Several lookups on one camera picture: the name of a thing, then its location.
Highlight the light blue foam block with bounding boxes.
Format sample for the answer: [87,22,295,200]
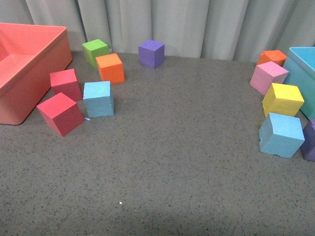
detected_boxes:
[258,113,305,158]
[83,81,114,118]

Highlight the purple foam block at back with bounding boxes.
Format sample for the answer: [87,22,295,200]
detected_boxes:
[138,39,165,69]

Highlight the purple foam block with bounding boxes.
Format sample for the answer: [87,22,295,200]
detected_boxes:
[300,119,315,162]
[138,39,165,69]

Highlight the orange foam block near green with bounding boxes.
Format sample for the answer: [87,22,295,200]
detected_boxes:
[96,53,125,84]

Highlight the red foam block front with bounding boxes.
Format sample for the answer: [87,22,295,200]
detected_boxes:
[36,92,84,136]

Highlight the red foam block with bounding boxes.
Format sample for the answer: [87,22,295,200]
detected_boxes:
[50,69,83,101]
[36,92,84,136]

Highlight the red foam block rear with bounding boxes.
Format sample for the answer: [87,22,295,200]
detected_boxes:
[50,69,83,101]

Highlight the grey curtain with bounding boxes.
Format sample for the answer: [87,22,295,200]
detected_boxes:
[0,0,315,62]

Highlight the pink foam block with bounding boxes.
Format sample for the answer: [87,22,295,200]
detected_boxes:
[250,61,289,95]

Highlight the yellow foam block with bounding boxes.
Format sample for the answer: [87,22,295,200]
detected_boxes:
[262,83,305,117]

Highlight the orange foam block near bin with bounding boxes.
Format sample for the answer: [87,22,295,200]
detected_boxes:
[257,50,287,67]

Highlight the pink plastic bin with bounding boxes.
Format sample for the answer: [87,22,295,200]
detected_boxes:
[0,23,72,125]

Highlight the blue plastic bin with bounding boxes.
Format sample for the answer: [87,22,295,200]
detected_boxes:
[283,47,315,119]

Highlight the purple foam block front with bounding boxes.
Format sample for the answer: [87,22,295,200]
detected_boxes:
[300,119,315,162]

